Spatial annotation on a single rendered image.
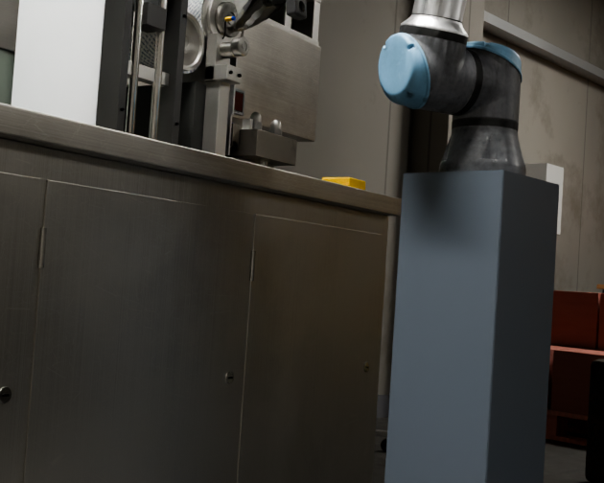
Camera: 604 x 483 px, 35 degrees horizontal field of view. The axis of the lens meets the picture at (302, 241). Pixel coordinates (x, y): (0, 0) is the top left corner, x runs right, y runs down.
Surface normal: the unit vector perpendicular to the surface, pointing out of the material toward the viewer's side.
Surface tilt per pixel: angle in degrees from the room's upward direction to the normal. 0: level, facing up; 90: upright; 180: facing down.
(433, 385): 90
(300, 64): 90
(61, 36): 90
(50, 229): 90
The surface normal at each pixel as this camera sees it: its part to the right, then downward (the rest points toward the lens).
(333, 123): 0.75, 0.02
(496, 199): -0.66, -0.07
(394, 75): -0.88, 0.05
